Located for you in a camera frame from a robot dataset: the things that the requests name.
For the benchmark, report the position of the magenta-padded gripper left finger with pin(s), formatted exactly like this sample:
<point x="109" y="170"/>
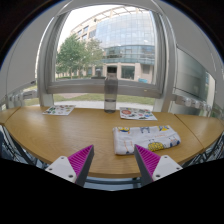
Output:
<point x="71" y="166"/>

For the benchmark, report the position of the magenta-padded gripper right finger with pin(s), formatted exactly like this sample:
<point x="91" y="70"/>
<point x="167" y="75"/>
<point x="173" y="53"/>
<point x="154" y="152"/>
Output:
<point x="155" y="166"/>

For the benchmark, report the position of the white cartoon-print towel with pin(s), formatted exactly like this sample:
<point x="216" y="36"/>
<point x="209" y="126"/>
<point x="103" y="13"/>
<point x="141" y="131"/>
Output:
<point x="146" y="137"/>

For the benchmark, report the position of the large sticker sheet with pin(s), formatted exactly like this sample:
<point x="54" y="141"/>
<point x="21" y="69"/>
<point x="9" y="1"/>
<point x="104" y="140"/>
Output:
<point x="137" y="114"/>

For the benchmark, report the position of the dark chair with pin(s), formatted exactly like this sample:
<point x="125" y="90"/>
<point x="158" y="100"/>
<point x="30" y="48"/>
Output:
<point x="210" y="150"/>
<point x="13" y="146"/>

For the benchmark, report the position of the small sticker sheet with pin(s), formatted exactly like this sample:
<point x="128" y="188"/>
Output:
<point x="58" y="110"/>

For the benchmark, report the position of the clear grey water bottle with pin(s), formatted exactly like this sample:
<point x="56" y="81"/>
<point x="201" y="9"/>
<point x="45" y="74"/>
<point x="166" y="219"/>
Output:
<point x="110" y="95"/>

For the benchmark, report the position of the grey framed window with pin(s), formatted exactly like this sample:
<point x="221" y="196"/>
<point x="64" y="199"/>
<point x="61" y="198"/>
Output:
<point x="100" y="87"/>

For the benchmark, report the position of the frosted side window pane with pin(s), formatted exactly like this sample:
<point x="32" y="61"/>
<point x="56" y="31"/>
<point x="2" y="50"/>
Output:
<point x="191" y="75"/>

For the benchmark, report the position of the green tree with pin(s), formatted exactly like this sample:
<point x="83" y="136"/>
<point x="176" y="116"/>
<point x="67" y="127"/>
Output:
<point x="75" y="53"/>

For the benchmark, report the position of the glass-fronted building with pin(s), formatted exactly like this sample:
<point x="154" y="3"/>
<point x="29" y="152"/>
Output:
<point x="130" y="36"/>

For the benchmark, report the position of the white wall socket rail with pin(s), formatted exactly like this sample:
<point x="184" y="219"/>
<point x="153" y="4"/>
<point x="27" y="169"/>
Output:
<point x="20" y="96"/>
<point x="191" y="101"/>

